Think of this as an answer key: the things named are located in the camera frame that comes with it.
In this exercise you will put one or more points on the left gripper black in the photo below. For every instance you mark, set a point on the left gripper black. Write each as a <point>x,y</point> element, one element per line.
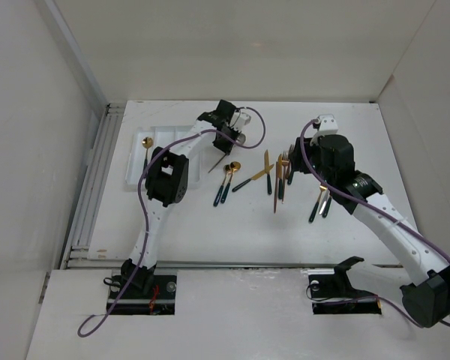
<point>225,148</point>

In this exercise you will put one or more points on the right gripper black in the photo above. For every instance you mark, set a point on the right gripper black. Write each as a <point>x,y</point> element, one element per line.
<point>298,154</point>

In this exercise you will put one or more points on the silver spoon thin handle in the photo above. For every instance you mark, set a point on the silver spoon thin handle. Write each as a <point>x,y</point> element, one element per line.
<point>219,162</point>

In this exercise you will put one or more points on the gold spoon green handle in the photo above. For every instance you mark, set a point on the gold spoon green handle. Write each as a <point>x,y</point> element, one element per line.
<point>234,167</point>
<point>227,170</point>
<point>147,144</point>

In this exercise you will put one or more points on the gold knife green handle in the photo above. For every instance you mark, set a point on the gold knife green handle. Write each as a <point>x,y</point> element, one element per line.
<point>268,176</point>
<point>252,178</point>

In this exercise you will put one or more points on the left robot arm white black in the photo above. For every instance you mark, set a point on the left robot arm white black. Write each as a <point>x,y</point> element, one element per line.
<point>166,183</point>

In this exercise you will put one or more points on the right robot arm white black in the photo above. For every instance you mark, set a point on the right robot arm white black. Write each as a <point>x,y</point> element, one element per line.
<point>331,159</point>

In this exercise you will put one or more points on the white divided utensil tray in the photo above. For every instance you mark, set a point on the white divided utensil tray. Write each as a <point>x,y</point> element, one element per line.
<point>162,136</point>

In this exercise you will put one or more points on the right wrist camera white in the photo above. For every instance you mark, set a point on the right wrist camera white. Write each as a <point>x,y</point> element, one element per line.
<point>324,125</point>

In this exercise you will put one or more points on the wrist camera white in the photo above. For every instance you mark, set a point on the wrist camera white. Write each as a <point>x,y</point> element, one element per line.
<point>324,125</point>
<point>239,120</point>

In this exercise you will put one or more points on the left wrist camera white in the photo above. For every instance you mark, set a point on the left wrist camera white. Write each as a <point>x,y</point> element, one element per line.
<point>239,120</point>

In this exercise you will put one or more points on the gold fork green handle right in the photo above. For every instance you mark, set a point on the gold fork green handle right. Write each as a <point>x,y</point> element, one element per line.
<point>322,190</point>

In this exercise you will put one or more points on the gold knife green handle upright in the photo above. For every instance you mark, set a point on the gold knife green handle upright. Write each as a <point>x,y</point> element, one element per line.
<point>268,176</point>

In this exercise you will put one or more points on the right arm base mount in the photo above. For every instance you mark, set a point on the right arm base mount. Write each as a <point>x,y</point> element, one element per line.
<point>332,293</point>

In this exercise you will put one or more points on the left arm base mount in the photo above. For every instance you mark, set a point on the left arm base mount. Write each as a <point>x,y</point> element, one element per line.
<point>157,299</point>

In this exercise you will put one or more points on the aluminium rail frame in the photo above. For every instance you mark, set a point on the aluminium rail frame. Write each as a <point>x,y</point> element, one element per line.
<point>98,160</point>

